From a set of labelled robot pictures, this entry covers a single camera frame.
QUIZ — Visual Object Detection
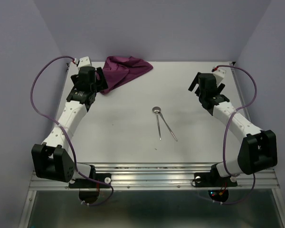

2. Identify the purple cloth napkin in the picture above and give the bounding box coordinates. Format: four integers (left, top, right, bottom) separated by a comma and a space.
100, 56, 153, 95

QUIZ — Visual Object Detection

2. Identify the silver metal utensil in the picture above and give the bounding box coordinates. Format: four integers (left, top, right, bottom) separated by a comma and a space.
159, 112, 178, 142

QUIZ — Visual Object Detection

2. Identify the silver metal spoon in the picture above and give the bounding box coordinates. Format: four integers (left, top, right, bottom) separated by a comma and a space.
152, 106, 162, 140

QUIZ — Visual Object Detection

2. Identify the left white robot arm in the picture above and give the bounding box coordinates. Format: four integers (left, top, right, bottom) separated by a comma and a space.
31, 66, 108, 187

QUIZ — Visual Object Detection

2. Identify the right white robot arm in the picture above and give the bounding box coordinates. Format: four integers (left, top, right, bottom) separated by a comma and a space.
189, 71, 277, 185

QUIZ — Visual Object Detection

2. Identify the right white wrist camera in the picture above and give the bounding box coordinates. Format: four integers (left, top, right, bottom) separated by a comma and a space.
212, 67, 226, 85

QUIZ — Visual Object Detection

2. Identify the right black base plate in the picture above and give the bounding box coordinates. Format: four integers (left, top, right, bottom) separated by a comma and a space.
191, 172, 238, 188

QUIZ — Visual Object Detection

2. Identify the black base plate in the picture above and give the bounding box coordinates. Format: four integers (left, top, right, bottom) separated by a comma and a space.
191, 172, 238, 188
68, 172, 113, 190

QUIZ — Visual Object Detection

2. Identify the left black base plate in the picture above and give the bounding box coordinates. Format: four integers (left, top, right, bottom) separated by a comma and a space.
68, 172, 113, 190

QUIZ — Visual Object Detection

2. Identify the aluminium rail frame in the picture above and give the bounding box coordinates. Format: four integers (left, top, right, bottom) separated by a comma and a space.
17, 61, 285, 228

